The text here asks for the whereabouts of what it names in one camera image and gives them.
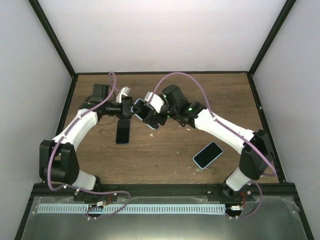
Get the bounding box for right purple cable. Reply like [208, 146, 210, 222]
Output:
[148, 71, 278, 220]

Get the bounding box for metal front plate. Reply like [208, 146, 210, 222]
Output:
[21, 196, 307, 240]

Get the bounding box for black enclosure frame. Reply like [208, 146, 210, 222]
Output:
[13, 0, 315, 240]

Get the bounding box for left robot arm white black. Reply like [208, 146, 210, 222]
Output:
[39, 83, 142, 202]

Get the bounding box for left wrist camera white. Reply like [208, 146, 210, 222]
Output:
[116, 86, 131, 103]

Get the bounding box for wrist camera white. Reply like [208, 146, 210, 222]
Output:
[116, 86, 131, 103]
[144, 92, 165, 113]

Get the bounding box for blue phone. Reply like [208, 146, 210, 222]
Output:
[115, 119, 131, 144]

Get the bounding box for light-blue slotted cable duct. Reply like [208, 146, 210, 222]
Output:
[36, 203, 226, 215]

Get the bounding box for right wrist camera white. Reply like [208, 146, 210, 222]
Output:
[144, 92, 165, 113]

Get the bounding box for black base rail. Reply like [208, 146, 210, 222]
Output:
[30, 182, 299, 203]

